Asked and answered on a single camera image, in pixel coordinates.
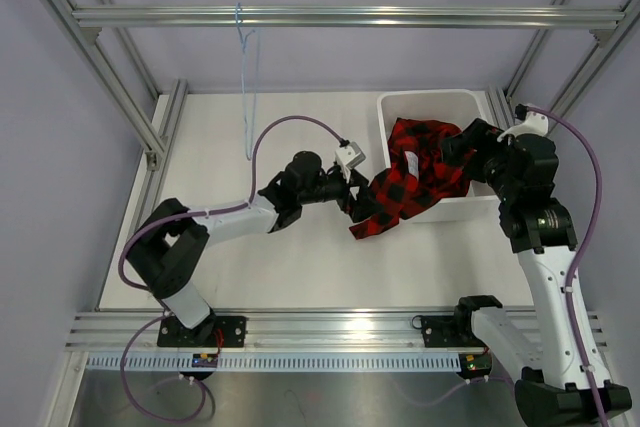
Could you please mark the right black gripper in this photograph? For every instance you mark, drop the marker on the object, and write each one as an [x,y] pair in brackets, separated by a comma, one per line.
[481,136]

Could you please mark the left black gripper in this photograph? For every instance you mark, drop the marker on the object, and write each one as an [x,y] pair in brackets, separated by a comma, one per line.
[359,208]

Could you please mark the red black plaid shirt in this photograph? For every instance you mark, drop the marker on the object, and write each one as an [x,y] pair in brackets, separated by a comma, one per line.
[417,178]

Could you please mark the light blue wire hanger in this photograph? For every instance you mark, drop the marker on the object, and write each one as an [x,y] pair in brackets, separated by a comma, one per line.
[250,45]

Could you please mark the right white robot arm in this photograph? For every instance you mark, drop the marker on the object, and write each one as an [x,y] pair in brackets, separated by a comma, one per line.
[562,380]

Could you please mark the white plastic basket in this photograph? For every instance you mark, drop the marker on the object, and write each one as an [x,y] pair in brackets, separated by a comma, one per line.
[456,106]

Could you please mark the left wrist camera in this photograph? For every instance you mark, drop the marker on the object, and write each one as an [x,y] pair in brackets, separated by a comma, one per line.
[348,157]

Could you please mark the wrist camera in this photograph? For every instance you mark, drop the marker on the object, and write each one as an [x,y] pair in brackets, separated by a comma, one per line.
[532,120]
[348,157]

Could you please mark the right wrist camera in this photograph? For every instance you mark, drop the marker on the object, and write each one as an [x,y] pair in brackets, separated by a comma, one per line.
[532,120]

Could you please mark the aluminium frame crossbar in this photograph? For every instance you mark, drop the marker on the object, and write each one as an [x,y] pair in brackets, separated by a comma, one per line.
[449,17]

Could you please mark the white slotted cable duct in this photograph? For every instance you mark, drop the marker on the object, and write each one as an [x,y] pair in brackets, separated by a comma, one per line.
[293,362]

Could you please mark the right aluminium frame post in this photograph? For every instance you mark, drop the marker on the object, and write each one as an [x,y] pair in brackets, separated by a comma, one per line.
[558,68]

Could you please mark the aluminium frame post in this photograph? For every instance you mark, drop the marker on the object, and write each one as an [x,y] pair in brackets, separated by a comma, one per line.
[85,41]
[558,68]

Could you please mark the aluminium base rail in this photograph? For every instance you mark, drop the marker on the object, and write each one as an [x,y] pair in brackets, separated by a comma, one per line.
[385,331]

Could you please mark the left aluminium frame post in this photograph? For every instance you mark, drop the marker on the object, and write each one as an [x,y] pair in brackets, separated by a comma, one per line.
[85,41]

